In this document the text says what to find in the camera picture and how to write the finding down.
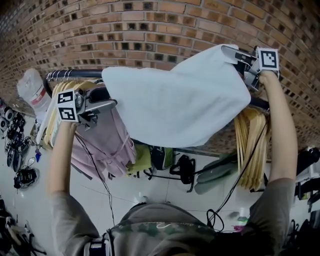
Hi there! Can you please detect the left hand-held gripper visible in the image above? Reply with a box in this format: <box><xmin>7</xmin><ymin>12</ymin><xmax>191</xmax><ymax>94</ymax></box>
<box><xmin>56</xmin><ymin>87</ymin><xmax>118</xmax><ymax>132</ymax></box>

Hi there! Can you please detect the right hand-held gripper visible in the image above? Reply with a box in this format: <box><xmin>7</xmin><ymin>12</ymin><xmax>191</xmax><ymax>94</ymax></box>
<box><xmin>221</xmin><ymin>45</ymin><xmax>280</xmax><ymax>92</ymax></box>

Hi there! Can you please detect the black clothes rail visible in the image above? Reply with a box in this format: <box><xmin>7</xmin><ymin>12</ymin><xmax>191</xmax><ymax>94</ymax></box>
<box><xmin>44</xmin><ymin>69</ymin><xmax>271</xmax><ymax>112</ymax></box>

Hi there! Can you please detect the white towel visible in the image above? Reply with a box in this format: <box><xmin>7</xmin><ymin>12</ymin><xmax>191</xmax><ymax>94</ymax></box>
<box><xmin>101</xmin><ymin>44</ymin><xmax>252</xmax><ymax>149</ymax></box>

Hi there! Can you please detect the person's left forearm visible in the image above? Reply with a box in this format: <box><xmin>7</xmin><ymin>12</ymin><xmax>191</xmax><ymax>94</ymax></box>
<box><xmin>48</xmin><ymin>120</ymin><xmax>81</xmax><ymax>199</ymax></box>

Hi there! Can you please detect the person's right forearm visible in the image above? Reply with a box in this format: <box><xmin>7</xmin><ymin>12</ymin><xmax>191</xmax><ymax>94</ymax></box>
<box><xmin>258</xmin><ymin>69</ymin><xmax>299</xmax><ymax>184</ymax></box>

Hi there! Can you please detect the bunch of wooden hangers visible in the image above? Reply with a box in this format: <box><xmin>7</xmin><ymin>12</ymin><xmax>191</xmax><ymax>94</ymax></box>
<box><xmin>233</xmin><ymin>105</ymin><xmax>272</xmax><ymax>190</ymax></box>
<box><xmin>36</xmin><ymin>78</ymin><xmax>106</xmax><ymax>150</ymax></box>

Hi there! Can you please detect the pink garment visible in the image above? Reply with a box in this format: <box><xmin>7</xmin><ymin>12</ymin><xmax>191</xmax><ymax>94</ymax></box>
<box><xmin>71</xmin><ymin>106</ymin><xmax>137</xmax><ymax>180</ymax></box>

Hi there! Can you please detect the white plastic bag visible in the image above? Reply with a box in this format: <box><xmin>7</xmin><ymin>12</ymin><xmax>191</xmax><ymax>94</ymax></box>
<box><xmin>16</xmin><ymin>67</ymin><xmax>52</xmax><ymax>119</ymax></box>

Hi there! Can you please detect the yellow-green cloth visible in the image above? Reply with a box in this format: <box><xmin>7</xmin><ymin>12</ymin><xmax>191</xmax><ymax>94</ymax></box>
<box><xmin>126</xmin><ymin>144</ymin><xmax>152</xmax><ymax>176</ymax></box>

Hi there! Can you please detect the cardboard box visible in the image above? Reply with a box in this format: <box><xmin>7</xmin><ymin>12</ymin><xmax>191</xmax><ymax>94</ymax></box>
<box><xmin>29</xmin><ymin>122</ymin><xmax>42</xmax><ymax>141</ymax></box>

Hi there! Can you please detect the green and black backpack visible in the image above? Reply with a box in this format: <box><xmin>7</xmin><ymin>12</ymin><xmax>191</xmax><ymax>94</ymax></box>
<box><xmin>149</xmin><ymin>145</ymin><xmax>175</xmax><ymax>171</ymax></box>

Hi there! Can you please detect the pile of black devices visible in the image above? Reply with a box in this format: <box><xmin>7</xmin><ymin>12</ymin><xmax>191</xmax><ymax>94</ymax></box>
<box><xmin>0</xmin><ymin>99</ymin><xmax>32</xmax><ymax>174</ymax></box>

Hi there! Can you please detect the olive green garment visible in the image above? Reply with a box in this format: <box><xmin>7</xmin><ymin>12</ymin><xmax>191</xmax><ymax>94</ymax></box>
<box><xmin>194</xmin><ymin>152</ymin><xmax>239</xmax><ymax>196</ymax></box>

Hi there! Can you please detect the black floor equipment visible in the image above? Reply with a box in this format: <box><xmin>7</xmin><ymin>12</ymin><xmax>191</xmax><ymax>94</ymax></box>
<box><xmin>294</xmin><ymin>147</ymin><xmax>320</xmax><ymax>201</ymax></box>

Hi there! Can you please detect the person's grey t-shirt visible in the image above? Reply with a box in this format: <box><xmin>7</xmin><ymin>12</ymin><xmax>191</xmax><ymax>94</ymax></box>
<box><xmin>49</xmin><ymin>176</ymin><xmax>296</xmax><ymax>256</ymax></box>

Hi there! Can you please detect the pile of dark gear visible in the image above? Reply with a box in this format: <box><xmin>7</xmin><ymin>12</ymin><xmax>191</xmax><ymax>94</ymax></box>
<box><xmin>0</xmin><ymin>194</ymin><xmax>47</xmax><ymax>256</ymax></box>

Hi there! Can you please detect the black chest-mounted device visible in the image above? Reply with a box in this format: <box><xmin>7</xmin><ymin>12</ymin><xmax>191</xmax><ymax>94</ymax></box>
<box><xmin>214</xmin><ymin>230</ymin><xmax>251</xmax><ymax>256</ymax></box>

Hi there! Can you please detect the heap of black bags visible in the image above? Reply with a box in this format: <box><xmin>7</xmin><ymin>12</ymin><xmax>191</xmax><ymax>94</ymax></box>
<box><xmin>284</xmin><ymin>209</ymin><xmax>320</xmax><ymax>256</ymax></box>

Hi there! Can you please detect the thin black cable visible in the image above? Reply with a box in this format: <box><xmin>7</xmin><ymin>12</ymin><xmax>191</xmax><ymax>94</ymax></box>
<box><xmin>74</xmin><ymin>133</ymin><xmax>115</xmax><ymax>227</ymax></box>
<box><xmin>205</xmin><ymin>123</ymin><xmax>268</xmax><ymax>233</ymax></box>

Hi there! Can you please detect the black bag with straps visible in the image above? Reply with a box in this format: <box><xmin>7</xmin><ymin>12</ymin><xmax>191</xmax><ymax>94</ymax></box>
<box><xmin>169</xmin><ymin>154</ymin><xmax>196</xmax><ymax>193</ymax></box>

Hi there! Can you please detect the backpack shoulder strap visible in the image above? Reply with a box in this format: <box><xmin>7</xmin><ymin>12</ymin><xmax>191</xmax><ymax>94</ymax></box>
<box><xmin>83</xmin><ymin>230</ymin><xmax>114</xmax><ymax>256</ymax></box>

